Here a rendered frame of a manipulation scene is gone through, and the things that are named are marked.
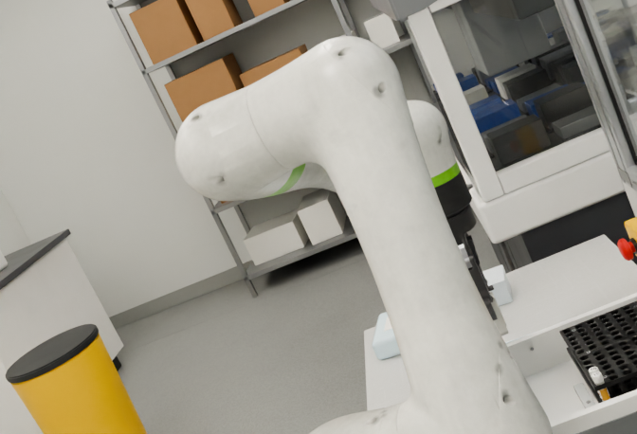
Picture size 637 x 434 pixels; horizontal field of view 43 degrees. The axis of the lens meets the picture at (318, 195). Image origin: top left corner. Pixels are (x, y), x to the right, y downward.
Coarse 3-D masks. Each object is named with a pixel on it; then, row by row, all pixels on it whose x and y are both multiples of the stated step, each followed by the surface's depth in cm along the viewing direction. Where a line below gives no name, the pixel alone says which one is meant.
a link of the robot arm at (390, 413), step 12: (384, 408) 89; (396, 408) 87; (336, 420) 93; (348, 420) 91; (360, 420) 89; (372, 420) 88; (384, 420) 86; (396, 420) 85; (312, 432) 93; (324, 432) 91; (336, 432) 89; (348, 432) 88; (360, 432) 87; (372, 432) 86; (384, 432) 85; (396, 432) 84
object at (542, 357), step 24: (600, 312) 121; (528, 336) 123; (552, 336) 122; (528, 360) 124; (552, 360) 123; (552, 384) 119; (552, 408) 114; (576, 408) 111; (600, 408) 99; (624, 408) 99; (576, 432) 100; (600, 432) 99; (624, 432) 99
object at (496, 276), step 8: (488, 272) 175; (496, 272) 173; (504, 272) 174; (488, 280) 170; (496, 280) 169; (504, 280) 167; (496, 288) 168; (504, 288) 168; (496, 296) 169; (504, 296) 169
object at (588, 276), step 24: (600, 240) 178; (528, 264) 183; (552, 264) 177; (576, 264) 172; (600, 264) 167; (624, 264) 162; (528, 288) 171; (552, 288) 166; (576, 288) 162; (600, 288) 157; (624, 288) 153; (504, 312) 166; (528, 312) 161; (552, 312) 157; (576, 312) 153; (504, 336) 156; (384, 360) 169; (384, 384) 159; (408, 384) 155
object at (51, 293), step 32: (0, 256) 446; (32, 256) 444; (64, 256) 481; (0, 288) 407; (32, 288) 438; (64, 288) 468; (0, 320) 402; (32, 320) 427; (64, 320) 455; (96, 320) 486; (0, 352) 393; (0, 384) 395; (0, 416) 400
